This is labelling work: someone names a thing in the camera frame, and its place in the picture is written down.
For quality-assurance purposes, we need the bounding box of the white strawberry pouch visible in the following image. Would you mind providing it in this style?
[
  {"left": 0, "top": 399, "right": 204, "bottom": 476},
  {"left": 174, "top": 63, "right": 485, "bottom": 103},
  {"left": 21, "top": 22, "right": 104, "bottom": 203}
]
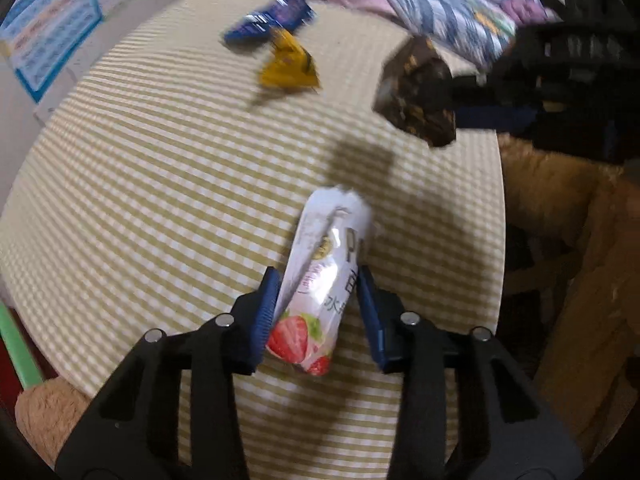
[{"left": 265, "top": 186, "right": 374, "bottom": 377}]

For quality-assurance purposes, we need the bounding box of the green checked tablecloth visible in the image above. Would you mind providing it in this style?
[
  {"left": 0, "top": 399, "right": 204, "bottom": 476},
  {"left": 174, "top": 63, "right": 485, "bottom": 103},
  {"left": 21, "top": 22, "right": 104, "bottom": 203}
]
[{"left": 0, "top": 0, "right": 507, "bottom": 471}]

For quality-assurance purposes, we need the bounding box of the blue wall poster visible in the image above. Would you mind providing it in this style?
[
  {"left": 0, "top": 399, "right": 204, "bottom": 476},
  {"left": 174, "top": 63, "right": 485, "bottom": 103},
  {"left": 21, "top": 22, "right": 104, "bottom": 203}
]
[{"left": 0, "top": 0, "right": 104, "bottom": 106}]

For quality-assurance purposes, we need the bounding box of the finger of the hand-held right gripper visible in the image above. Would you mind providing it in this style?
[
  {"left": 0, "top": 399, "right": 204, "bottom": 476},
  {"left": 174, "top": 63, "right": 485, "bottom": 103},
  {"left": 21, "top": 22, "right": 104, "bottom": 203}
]
[
  {"left": 454, "top": 106, "right": 537, "bottom": 134},
  {"left": 447, "top": 73, "right": 538, "bottom": 109}
]

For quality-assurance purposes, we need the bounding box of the brown fuzzy cloth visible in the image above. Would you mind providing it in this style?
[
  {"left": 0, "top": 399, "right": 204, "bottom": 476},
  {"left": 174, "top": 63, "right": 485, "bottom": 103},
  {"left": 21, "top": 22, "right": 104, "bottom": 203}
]
[{"left": 15, "top": 377, "right": 94, "bottom": 467}]

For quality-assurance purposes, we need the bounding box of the small yellow triangular wrapper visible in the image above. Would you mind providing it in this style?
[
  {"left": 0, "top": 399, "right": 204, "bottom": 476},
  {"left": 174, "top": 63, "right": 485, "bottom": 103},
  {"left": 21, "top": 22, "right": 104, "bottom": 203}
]
[{"left": 257, "top": 29, "right": 322, "bottom": 94}]

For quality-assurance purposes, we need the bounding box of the dark brown wrapper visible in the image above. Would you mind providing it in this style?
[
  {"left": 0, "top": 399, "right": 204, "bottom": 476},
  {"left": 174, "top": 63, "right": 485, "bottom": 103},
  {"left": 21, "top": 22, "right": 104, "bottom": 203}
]
[{"left": 372, "top": 35, "right": 458, "bottom": 149}]

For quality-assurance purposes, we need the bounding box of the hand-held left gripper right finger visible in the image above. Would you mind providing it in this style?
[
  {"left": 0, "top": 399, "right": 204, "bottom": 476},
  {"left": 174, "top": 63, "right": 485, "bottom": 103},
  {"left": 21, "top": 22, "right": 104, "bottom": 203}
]
[{"left": 356, "top": 265, "right": 585, "bottom": 480}]

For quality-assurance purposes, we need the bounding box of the green bin red liner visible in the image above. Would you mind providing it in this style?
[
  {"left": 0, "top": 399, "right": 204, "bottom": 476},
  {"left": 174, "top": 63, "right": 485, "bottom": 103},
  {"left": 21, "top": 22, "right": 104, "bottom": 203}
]
[{"left": 0, "top": 302, "right": 44, "bottom": 391}]

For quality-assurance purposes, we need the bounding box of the blue snack wrapper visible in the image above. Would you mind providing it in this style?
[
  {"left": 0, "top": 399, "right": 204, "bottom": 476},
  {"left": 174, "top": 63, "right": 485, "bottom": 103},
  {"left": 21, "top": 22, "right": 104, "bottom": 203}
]
[{"left": 222, "top": 0, "right": 317, "bottom": 46}]

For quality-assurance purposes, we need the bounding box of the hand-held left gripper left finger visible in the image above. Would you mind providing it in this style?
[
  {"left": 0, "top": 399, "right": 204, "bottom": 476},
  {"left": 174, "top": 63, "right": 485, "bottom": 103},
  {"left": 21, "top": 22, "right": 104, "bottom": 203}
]
[{"left": 55, "top": 266, "right": 282, "bottom": 480}]

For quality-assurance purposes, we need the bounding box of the blue checked blanket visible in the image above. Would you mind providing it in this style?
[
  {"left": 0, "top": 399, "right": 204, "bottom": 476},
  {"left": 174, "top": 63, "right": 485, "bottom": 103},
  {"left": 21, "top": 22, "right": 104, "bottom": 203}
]
[{"left": 345, "top": 0, "right": 531, "bottom": 72}]

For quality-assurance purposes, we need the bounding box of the brown fuzzy coat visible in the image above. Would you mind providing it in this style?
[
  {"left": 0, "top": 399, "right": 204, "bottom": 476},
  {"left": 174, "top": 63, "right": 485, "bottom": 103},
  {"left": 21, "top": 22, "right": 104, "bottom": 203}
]
[{"left": 502, "top": 200, "right": 640, "bottom": 461}]

